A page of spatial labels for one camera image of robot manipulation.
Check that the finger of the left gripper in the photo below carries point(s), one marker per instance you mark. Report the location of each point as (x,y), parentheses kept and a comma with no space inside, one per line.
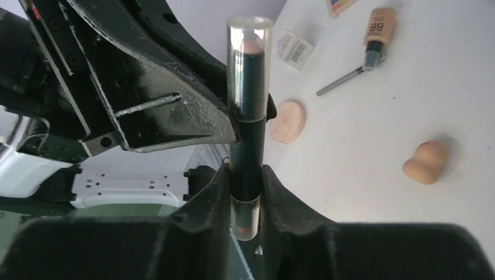
(161,24)
(141,85)

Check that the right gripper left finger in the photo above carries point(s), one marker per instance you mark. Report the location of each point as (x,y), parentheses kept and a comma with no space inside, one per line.
(190,243)

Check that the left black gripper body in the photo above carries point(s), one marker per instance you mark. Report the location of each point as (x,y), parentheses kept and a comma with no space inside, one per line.
(45,77)

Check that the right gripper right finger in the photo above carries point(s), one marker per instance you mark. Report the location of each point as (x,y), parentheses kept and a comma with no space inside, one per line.
(300,243)

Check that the black concealer stick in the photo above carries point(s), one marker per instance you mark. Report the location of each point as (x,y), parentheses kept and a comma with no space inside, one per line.
(249,62)

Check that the silver mascara wand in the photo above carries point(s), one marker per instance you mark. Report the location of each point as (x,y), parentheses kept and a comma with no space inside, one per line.
(340,81)

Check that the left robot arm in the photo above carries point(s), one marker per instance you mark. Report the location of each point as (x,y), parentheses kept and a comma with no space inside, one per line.
(37,186)

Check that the beige makeup sponge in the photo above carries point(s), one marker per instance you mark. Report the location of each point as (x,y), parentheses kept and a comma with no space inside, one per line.
(426,164)

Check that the white barcode packet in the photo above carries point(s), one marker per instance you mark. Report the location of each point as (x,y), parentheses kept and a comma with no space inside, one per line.
(293,50)

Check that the round powder puff left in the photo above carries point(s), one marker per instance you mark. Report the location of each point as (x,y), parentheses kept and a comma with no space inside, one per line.
(289,122)

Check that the colourful eyeshadow palette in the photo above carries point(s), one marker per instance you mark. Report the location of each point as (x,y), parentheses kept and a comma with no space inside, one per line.
(337,7)

